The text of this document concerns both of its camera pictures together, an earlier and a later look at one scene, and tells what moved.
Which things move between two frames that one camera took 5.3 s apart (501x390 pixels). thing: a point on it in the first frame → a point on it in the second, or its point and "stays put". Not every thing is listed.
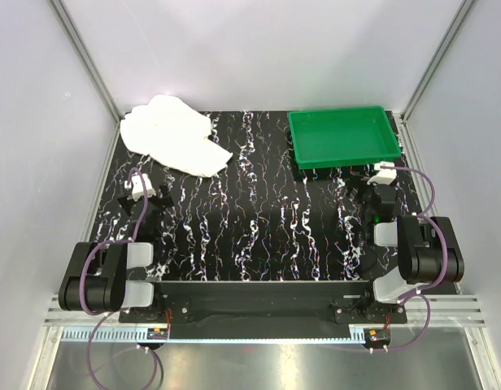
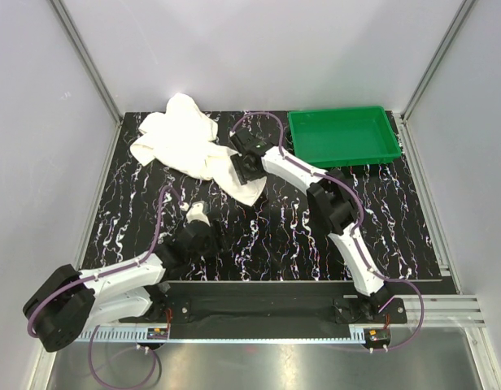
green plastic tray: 342,136 stays put
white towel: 202,158 → 209,161
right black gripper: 375,188 → 242,170
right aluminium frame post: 408,146 stays put
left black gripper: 145,201 → 210,242
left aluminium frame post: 92,70 stays put
